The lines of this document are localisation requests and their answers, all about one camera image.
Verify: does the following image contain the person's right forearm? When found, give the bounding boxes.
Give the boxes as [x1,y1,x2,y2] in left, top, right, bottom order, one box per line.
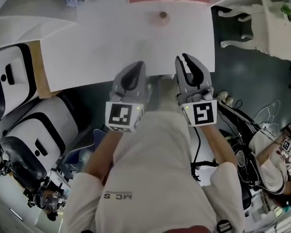
[200,123,239,171]

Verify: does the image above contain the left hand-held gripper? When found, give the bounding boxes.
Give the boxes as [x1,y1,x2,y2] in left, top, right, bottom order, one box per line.
[104,61,151,133]

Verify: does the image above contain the person's beige trousers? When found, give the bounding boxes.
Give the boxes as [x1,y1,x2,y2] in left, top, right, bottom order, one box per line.
[145,75,185,114]

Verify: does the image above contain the person's left forearm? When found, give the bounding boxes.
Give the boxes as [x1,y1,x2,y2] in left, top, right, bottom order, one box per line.
[83,127,125,187]

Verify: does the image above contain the small clear container brown lid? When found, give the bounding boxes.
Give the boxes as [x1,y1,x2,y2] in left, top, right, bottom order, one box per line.
[147,10,171,28]

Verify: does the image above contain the person's beige shirt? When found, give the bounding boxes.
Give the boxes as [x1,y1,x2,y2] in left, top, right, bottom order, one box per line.
[62,110,246,233]

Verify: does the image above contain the white cabinet with curved legs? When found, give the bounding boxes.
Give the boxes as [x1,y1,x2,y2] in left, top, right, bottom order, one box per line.
[217,0,291,64]

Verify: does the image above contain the green potted plant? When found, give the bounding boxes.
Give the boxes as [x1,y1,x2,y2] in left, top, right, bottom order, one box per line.
[280,1,291,22]

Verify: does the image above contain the black strap buckle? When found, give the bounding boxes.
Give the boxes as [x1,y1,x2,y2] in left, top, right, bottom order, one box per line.
[217,219,231,233]

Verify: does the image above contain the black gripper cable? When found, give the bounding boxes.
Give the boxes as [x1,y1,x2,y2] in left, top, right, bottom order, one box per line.
[191,126,203,182]

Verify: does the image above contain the white machine with black trim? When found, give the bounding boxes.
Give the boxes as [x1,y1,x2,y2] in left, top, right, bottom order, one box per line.
[0,43,39,122]
[0,95,79,188]

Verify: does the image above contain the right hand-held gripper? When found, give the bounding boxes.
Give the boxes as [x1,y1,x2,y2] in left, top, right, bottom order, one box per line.
[175,53,218,127]

